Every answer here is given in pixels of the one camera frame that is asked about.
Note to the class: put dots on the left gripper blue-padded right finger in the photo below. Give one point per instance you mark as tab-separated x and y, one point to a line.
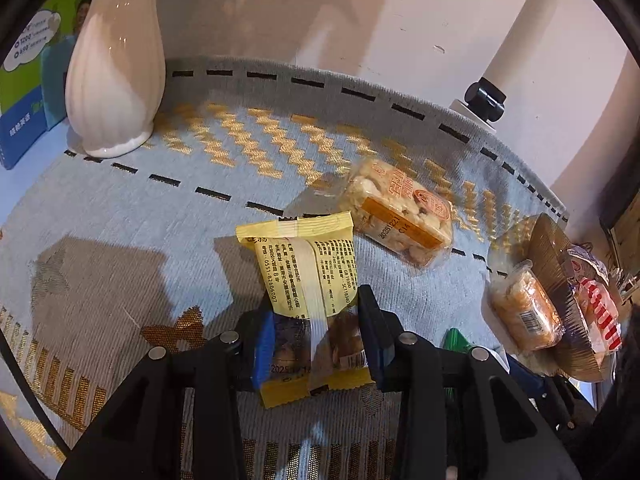
461	414

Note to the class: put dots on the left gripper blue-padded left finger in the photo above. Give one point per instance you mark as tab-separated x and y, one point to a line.
137	433

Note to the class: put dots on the clear pack brown bun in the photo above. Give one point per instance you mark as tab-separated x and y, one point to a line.
525	310

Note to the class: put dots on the red white rice cracker bag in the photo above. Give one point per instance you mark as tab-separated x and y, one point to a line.
588	278

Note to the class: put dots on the yellow pastry snack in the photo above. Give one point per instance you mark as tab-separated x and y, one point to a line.
309	340

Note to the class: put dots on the orange label rice cracker pack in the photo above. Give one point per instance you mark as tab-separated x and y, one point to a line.
387	206

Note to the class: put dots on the blue gold woven table mat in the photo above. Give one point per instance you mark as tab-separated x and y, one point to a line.
104	259

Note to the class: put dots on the ribbed glass plate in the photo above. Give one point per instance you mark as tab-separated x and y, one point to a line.
540	240

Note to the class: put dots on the white desk lamp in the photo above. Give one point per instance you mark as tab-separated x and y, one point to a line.
484	101

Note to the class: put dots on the white ribbed ceramic vase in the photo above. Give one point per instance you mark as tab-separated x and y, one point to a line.
116	78

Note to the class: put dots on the green blue book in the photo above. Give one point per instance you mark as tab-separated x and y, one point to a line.
33	76

